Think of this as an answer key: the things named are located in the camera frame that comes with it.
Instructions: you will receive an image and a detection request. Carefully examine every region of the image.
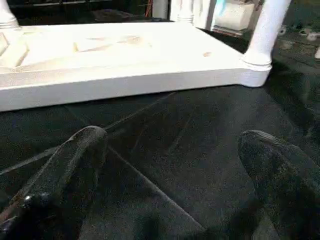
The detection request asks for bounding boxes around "black work mat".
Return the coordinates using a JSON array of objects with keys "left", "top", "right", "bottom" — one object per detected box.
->
[{"left": 0, "top": 15, "right": 320, "bottom": 240}]

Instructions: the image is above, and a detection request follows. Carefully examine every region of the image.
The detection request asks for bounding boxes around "white plastic table top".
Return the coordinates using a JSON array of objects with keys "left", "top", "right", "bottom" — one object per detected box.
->
[{"left": 0, "top": 21, "right": 273, "bottom": 112}]

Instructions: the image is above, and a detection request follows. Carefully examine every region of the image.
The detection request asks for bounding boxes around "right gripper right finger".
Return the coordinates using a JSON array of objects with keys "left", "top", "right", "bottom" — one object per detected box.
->
[{"left": 237, "top": 130, "right": 320, "bottom": 240}]

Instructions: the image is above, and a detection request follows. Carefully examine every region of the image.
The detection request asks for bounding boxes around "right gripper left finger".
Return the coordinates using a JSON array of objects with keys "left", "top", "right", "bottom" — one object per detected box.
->
[{"left": 0, "top": 126, "right": 109, "bottom": 240}]

